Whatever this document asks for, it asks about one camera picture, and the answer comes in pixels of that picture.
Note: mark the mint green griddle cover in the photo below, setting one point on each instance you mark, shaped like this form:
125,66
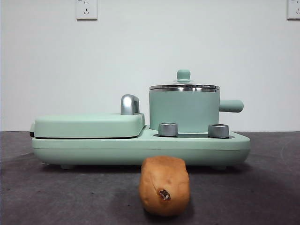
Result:
86,125

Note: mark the glass lid with green knob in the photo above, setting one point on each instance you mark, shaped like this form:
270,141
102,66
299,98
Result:
183,75

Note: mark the silver control knob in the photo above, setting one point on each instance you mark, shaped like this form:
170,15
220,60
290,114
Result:
168,129
218,130

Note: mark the mint green breakfast maker base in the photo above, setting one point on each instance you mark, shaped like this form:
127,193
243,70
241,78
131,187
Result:
105,150

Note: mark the white wall socket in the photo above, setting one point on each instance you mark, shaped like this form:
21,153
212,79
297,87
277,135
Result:
294,9
86,10

